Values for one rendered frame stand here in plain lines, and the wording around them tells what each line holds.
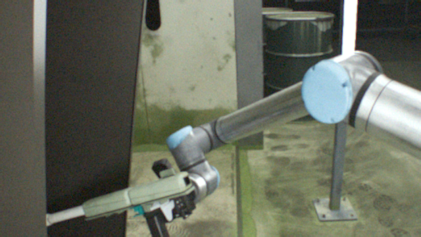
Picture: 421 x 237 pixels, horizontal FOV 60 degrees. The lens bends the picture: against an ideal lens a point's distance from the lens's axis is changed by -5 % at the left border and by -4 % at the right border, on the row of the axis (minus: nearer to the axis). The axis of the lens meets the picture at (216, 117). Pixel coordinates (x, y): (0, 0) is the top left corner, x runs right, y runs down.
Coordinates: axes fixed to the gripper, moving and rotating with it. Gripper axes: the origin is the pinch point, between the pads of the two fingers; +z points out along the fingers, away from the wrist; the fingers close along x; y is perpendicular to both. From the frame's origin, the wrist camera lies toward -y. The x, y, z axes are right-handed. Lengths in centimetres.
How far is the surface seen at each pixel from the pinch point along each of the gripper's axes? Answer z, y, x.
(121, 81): -7.0, -31.2, 0.1
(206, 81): -167, -46, 40
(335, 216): -123, 51, -21
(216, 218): -100, 30, 34
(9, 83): 49, -22, -25
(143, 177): -126, 1, 86
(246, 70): -174, -44, 13
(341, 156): -120, 21, -34
